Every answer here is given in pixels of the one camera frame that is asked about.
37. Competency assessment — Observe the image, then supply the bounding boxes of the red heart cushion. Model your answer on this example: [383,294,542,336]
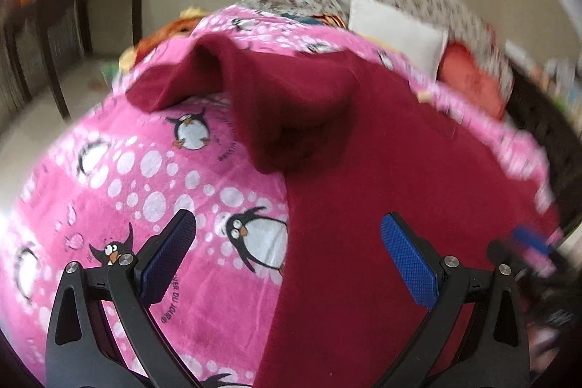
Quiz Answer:
[437,42,505,119]

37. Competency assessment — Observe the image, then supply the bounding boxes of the dark red garment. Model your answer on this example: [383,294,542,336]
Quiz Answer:
[126,35,559,387]

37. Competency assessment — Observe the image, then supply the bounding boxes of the dark wooden console table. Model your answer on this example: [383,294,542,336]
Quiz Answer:
[3,0,143,120]

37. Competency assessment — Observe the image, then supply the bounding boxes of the white pillow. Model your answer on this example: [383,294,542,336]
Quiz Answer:
[348,0,449,80]

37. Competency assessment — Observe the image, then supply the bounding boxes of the dark carved headboard cabinet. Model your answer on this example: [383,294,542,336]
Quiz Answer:
[506,64,582,229]

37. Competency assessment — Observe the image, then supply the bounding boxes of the pink penguin blanket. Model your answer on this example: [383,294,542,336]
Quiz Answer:
[1,6,558,387]

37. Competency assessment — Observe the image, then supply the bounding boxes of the orange yellow patterned blanket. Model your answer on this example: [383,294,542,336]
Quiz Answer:
[118,7,209,74]

